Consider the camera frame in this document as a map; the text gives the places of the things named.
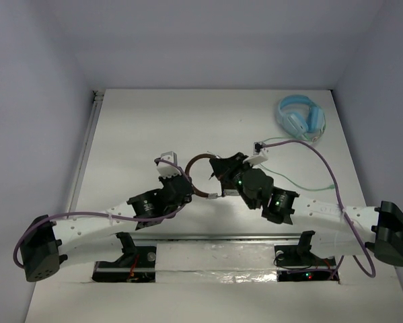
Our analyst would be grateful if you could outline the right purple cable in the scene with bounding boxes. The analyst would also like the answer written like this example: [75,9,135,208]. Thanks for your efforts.
[264,139,377,279]

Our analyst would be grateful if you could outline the aluminium rail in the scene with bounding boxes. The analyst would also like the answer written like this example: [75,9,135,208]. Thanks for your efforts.
[73,89,297,243]

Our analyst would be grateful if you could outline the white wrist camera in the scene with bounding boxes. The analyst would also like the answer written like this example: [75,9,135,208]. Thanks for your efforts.
[155,151,182,178]
[244,141,268,166]

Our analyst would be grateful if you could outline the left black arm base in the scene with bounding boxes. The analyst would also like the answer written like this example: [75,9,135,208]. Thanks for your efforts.
[94,232,139,272]

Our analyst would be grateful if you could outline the green headphone cable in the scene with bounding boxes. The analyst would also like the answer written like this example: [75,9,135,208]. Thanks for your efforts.
[260,134,336,193]

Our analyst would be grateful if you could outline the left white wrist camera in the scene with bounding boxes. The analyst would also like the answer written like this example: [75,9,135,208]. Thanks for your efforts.
[155,151,182,178]

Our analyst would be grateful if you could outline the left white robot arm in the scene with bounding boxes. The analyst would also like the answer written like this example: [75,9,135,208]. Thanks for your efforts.
[13,175,193,283]

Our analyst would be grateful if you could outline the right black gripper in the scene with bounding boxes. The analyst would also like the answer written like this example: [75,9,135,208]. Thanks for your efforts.
[211,151,257,209]

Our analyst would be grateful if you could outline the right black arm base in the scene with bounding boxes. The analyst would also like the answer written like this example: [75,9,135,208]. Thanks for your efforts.
[273,230,315,271]

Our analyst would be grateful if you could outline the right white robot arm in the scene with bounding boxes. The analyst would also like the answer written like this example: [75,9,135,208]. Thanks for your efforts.
[209,153,403,267]

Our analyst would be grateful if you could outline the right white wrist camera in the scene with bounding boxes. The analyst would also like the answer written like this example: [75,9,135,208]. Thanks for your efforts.
[244,141,268,166]

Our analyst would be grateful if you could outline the brown silver headphones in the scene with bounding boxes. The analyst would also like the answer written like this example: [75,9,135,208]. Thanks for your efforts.
[184,152,229,200]

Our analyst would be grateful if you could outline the purple cable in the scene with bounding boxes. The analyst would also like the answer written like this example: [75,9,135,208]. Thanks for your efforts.
[264,139,377,279]
[12,158,192,268]

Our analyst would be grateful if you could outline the light blue headphones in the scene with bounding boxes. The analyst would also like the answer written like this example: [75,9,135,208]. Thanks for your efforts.
[275,94,326,143]

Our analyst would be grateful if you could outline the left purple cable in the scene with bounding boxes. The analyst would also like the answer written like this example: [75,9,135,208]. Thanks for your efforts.
[12,158,192,268]

